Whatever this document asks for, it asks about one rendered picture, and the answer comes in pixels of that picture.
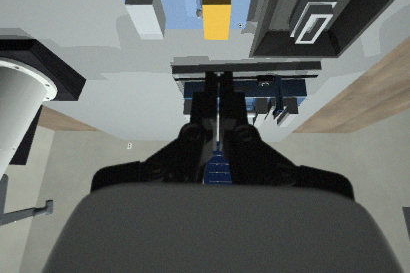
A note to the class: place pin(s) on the yellow rectangular block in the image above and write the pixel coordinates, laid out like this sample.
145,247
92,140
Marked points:
216,18

